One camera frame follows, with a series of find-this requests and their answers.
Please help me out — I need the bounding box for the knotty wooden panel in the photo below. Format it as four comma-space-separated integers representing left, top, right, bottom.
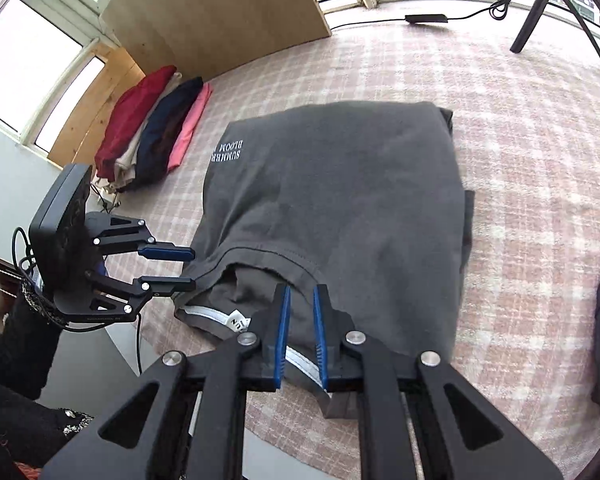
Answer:
47, 47, 146, 168

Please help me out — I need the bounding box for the person's left forearm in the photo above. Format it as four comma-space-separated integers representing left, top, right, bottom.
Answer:
0, 280, 66, 401

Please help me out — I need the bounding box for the cream knitted sweater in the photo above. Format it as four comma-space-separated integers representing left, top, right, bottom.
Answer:
111, 72, 183, 192

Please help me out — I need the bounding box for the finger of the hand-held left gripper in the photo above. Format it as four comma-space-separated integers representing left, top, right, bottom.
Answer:
79, 269, 197, 327
85, 212, 197, 263

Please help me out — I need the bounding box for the person's black tweed jacket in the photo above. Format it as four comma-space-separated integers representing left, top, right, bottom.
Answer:
0, 370, 96, 480

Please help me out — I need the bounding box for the pink plaid blanket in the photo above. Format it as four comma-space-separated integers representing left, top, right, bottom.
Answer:
92, 15, 600, 480

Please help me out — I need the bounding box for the grey printed t-shirt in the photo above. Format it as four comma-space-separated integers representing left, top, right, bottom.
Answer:
174, 101, 476, 418

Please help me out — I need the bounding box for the pink folded garment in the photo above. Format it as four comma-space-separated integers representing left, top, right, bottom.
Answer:
167, 82, 214, 172

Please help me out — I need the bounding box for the navy folded garment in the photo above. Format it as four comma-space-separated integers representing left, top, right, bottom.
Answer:
130, 76, 204, 192

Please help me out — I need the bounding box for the black flat power adapter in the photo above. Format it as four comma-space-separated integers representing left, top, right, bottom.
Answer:
404, 12, 449, 25

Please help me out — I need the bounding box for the light wooden board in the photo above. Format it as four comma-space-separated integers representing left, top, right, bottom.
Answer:
99, 0, 332, 81

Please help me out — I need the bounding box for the red knitted sweater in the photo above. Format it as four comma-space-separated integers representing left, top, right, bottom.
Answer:
94, 65, 177, 183

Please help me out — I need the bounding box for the black tripod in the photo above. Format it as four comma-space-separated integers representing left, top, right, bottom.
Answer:
510, 0, 600, 73

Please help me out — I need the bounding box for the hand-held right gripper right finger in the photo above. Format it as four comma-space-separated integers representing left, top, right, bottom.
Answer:
313, 283, 566, 480

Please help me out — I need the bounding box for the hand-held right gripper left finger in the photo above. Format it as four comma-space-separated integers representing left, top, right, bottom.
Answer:
39, 282, 293, 480

